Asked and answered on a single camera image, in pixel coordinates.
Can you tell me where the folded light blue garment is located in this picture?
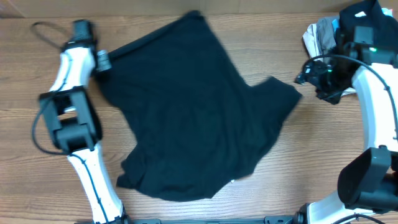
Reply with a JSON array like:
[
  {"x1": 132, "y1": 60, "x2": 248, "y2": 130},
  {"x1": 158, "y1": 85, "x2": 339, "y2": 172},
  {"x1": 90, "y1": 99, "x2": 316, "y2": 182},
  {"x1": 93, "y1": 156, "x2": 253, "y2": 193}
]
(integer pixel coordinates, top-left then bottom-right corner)
[{"x1": 331, "y1": 7, "x2": 393, "y2": 32}]

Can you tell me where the folded beige garment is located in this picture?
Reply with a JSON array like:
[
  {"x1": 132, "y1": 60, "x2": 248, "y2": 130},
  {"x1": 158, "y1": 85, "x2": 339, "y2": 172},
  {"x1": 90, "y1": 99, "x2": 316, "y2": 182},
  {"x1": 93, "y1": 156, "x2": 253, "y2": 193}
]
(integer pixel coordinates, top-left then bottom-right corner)
[{"x1": 302, "y1": 23, "x2": 357, "y2": 96}]

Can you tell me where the folded black shirt on pile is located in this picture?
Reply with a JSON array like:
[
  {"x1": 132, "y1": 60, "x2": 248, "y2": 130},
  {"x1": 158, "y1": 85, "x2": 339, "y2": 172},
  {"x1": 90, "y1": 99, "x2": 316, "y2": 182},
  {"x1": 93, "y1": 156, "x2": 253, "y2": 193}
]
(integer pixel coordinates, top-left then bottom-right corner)
[{"x1": 339, "y1": 0, "x2": 397, "y2": 51}]

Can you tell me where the folded grey garment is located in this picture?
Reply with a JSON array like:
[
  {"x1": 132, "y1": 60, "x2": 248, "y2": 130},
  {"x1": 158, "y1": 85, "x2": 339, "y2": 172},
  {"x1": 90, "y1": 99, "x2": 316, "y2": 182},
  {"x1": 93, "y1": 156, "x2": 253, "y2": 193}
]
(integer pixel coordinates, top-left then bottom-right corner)
[{"x1": 317, "y1": 16, "x2": 340, "y2": 55}]

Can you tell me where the black t-shirt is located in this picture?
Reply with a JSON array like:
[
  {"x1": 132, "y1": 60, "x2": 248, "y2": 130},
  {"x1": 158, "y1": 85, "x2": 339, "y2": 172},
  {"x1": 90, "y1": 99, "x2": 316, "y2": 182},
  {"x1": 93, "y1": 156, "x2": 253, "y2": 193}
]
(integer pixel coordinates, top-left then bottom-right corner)
[{"x1": 96, "y1": 11, "x2": 301, "y2": 202}]

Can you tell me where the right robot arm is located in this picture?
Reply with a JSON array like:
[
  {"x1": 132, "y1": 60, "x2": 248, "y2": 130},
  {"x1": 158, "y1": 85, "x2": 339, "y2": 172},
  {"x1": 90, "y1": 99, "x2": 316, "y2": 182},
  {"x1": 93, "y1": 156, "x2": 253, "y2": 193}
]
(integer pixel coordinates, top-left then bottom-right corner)
[{"x1": 291, "y1": 26, "x2": 397, "y2": 223}]

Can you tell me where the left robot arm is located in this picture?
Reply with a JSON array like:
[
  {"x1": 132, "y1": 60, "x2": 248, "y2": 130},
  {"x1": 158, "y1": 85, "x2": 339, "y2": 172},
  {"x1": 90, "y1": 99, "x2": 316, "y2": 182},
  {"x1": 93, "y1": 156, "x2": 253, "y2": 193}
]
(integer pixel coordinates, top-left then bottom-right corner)
[{"x1": 31, "y1": 19, "x2": 131, "y2": 223}]

